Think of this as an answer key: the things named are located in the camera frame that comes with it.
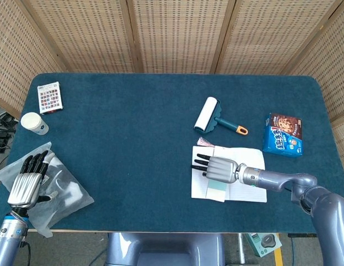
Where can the open white lined notebook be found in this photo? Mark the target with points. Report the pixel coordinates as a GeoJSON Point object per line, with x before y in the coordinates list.
{"type": "Point", "coordinates": [252, 158]}

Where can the white paper cup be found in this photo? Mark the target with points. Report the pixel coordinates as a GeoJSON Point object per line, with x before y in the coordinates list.
{"type": "Point", "coordinates": [32, 122]}

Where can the teal product box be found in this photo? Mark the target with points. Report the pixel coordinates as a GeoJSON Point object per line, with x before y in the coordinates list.
{"type": "Point", "coordinates": [263, 243]}

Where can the teal lint roller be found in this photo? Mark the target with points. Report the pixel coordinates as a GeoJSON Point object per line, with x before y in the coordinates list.
{"type": "Point", "coordinates": [205, 113]}

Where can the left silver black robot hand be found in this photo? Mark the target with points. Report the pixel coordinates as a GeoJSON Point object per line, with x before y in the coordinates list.
{"type": "Point", "coordinates": [25, 188]}

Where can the translucent plastic bag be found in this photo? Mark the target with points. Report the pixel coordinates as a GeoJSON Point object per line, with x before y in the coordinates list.
{"type": "Point", "coordinates": [69, 194]}

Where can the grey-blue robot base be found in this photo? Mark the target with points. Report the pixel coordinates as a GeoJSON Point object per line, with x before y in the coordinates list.
{"type": "Point", "coordinates": [166, 249]}

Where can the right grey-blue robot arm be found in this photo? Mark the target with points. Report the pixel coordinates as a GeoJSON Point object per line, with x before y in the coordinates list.
{"type": "Point", "coordinates": [335, 221]}

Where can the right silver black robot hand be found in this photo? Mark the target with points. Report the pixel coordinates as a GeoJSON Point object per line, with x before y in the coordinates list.
{"type": "Point", "coordinates": [222, 170]}

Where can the picture grid card box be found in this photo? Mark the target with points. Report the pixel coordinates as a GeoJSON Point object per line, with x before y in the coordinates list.
{"type": "Point", "coordinates": [50, 97]}

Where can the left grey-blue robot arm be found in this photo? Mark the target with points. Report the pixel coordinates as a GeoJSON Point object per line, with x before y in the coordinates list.
{"type": "Point", "coordinates": [8, 238]}

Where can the blue cookie box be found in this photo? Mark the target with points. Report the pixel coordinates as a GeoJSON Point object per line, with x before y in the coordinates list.
{"type": "Point", "coordinates": [283, 133]}

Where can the bamboo folding screen panel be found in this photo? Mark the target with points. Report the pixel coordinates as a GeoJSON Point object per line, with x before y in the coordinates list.
{"type": "Point", "coordinates": [177, 36]}
{"type": "Point", "coordinates": [327, 55]}
{"type": "Point", "coordinates": [86, 36]}
{"type": "Point", "coordinates": [266, 36]}
{"type": "Point", "coordinates": [16, 55]}

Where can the dark blue table cloth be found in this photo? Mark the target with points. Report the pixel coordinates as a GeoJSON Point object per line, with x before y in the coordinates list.
{"type": "Point", "coordinates": [119, 124]}

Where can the light blue tasselled bookmark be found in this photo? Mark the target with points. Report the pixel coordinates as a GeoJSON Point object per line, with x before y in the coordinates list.
{"type": "Point", "coordinates": [216, 191]}

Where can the metal table leg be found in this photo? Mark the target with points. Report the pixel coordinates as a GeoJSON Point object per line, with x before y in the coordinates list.
{"type": "Point", "coordinates": [241, 249]}

